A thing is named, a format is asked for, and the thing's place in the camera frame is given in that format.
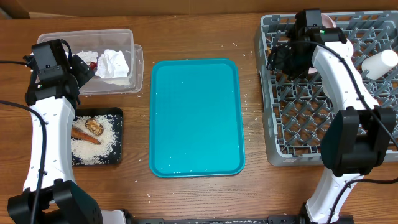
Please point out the white upturned cup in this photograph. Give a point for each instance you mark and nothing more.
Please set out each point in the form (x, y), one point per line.
(379, 64)

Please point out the pink bowl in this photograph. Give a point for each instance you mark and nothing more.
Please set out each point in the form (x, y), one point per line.
(350, 48)

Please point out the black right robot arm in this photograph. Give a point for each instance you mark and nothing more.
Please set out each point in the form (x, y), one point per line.
(358, 137)

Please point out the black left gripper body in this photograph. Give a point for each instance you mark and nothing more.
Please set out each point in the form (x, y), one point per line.
(81, 71)

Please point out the black tray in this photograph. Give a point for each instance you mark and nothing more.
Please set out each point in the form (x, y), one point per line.
(118, 155)

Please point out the grey dish rack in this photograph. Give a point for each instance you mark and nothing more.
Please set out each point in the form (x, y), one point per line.
(297, 113)

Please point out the red snack wrapper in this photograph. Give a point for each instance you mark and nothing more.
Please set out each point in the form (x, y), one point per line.
(93, 65)

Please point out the white rice pile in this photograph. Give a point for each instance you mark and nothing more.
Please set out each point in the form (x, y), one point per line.
(93, 149)

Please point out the large white plate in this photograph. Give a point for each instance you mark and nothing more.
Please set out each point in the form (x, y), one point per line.
(328, 23)

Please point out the white napkin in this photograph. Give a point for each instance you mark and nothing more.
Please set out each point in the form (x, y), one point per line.
(88, 56)
(112, 64)

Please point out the clear plastic bin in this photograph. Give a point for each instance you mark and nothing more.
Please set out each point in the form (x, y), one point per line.
(100, 40)

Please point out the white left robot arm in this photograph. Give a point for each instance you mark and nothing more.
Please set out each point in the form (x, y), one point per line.
(50, 193)

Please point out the teal serving tray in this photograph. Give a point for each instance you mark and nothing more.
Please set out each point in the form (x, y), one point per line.
(196, 124)

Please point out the brown crumbly food scrap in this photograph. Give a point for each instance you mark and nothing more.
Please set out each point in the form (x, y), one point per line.
(94, 127)

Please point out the orange carrot piece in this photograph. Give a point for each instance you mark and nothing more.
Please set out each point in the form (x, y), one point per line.
(77, 134)

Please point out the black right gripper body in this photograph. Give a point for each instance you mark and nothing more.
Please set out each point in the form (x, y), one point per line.
(291, 64)

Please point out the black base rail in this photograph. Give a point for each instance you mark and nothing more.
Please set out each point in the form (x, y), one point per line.
(276, 219)

